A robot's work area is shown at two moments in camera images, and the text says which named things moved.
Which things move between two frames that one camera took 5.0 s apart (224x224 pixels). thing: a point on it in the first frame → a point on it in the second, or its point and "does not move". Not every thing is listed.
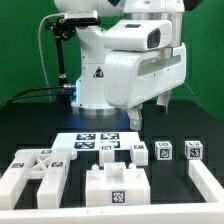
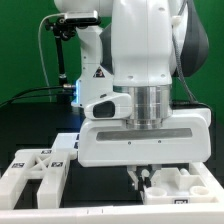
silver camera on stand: x=81 y=17 does not move
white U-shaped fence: x=209 y=212 does not move
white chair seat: x=116 y=184 → x=171 y=186
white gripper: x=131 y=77 → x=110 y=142
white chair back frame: x=50 y=165 does not move
